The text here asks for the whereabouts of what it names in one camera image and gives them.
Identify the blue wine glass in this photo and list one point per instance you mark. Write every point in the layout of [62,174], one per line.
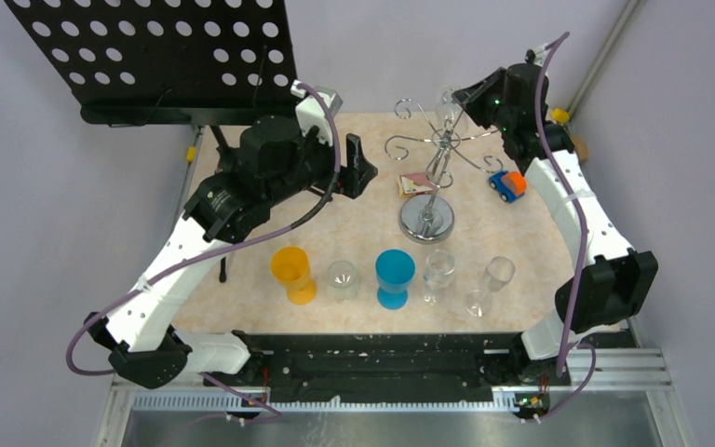
[395,270]

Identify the clear wine glass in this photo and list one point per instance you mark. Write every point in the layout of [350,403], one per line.
[343,281]
[448,111]
[438,275]
[496,276]

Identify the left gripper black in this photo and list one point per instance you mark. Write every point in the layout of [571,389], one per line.
[352,179]

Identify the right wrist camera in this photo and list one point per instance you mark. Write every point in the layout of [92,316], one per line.
[537,55]

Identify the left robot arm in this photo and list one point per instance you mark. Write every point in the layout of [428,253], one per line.
[277,157]

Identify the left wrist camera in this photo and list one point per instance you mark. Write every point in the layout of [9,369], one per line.
[309,113]

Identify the small red white box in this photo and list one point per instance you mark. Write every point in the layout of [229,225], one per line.
[415,184]

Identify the black perforated music stand desk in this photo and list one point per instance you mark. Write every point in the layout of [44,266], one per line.
[137,63]

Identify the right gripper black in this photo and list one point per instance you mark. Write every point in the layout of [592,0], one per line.
[471,99]

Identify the clear wine glass front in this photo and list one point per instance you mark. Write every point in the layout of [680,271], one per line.
[343,281]

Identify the small wooden block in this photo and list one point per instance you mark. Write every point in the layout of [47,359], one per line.
[581,149]

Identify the chrome wire wine glass rack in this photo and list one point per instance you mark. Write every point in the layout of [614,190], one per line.
[428,218]

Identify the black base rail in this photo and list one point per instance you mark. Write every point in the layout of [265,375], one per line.
[389,368]

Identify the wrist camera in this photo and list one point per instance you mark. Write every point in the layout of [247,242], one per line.
[309,113]
[537,55]

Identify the orange wine glass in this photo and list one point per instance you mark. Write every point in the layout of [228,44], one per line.
[290,267]

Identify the aluminium corner profile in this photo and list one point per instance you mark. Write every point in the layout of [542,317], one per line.
[630,10]

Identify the yellow corner clip right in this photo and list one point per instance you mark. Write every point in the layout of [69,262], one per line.
[560,116]

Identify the yellow clip left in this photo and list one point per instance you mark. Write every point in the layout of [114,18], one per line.
[191,155]

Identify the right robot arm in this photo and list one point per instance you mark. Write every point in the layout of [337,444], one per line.
[614,278]

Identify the blue and orange toy car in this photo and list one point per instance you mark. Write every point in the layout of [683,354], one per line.
[510,185]

